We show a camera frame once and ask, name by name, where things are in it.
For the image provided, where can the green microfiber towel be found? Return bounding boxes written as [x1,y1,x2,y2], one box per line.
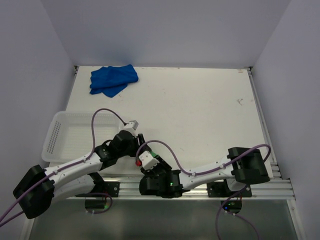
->
[148,150,160,159]

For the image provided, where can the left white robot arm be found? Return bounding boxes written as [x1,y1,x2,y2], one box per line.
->
[13,130,145,219]

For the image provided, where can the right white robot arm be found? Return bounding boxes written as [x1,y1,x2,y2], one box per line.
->
[138,147,270,199]

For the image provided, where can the clear plastic basket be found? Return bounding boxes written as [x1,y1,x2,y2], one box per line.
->
[41,111,123,163]

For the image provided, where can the blue microfiber towel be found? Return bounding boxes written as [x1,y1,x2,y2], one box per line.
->
[89,64,139,98]

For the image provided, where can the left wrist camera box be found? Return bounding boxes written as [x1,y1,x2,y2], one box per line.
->
[122,120,139,134]

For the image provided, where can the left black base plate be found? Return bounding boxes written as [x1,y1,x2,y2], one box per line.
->
[76,181,120,198]

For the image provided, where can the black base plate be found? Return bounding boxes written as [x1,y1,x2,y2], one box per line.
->
[76,181,120,198]
[206,180,253,198]

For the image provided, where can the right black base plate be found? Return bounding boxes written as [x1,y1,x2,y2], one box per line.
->
[206,180,253,198]

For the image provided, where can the aluminium mounting rail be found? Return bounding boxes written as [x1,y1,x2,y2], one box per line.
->
[49,175,295,203]

